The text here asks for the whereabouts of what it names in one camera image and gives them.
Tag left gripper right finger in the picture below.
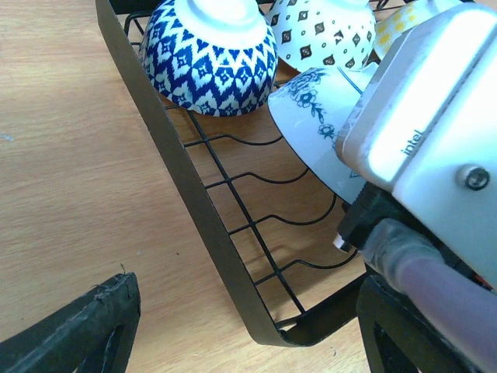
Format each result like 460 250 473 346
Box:
356 275 478 372

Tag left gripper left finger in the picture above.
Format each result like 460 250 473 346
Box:
1 272 141 372

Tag black wire dish rack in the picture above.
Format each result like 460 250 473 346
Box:
96 1 366 347

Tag blue floral bowl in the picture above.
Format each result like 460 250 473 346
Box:
268 62 378 204

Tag yellow sun pattern bowl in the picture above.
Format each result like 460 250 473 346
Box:
374 0 461 60

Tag white bowl black diamonds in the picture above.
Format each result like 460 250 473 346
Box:
266 0 376 72

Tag red patterned bowl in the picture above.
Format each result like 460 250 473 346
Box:
138 1 278 117

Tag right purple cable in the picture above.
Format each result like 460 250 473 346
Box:
364 217 497 373

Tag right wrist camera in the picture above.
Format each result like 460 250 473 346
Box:
335 2 496 287

